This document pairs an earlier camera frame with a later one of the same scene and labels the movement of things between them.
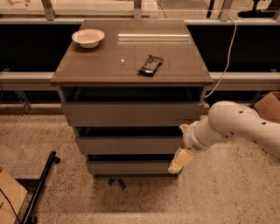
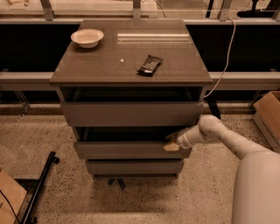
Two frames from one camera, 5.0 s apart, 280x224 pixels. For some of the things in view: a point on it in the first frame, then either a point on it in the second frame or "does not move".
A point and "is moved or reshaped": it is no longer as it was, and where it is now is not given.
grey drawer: (126, 145) is moved or reshaped
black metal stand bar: (49, 165) does not move
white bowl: (88, 38) does not move
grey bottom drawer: (129, 166) does not move
